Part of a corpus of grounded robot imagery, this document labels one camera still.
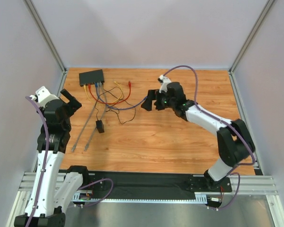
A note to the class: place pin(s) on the black power adapter with cord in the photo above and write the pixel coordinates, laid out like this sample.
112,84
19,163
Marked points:
99,123

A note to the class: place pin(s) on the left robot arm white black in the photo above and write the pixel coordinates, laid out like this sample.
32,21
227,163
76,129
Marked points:
47,205

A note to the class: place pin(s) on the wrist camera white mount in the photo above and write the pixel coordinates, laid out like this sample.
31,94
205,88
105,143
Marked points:
42,96
164,81

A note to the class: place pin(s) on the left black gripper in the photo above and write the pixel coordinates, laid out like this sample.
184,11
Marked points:
65,104

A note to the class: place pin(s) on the aluminium frame post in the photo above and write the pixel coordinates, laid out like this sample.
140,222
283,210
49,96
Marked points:
252,34
44,33

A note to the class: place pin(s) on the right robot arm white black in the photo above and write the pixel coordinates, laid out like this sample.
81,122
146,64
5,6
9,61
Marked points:
234,140

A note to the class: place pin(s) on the left aluminium frame post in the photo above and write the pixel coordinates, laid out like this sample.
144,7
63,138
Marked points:
44,33

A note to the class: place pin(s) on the aluminium front rail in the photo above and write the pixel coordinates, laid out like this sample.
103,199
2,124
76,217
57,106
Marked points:
249,184

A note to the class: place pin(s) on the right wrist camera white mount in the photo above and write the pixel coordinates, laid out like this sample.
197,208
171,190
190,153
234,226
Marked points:
164,81

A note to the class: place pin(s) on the right aluminium frame post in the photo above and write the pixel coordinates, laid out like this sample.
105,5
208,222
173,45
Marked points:
252,34

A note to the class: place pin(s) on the black network switch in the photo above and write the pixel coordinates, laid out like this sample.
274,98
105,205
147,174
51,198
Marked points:
91,77

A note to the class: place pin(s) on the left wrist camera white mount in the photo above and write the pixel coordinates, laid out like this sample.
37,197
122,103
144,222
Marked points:
42,96

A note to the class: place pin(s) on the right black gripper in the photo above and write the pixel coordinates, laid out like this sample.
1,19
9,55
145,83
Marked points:
157,100

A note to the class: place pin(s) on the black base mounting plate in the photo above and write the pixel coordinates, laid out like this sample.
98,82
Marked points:
151,186

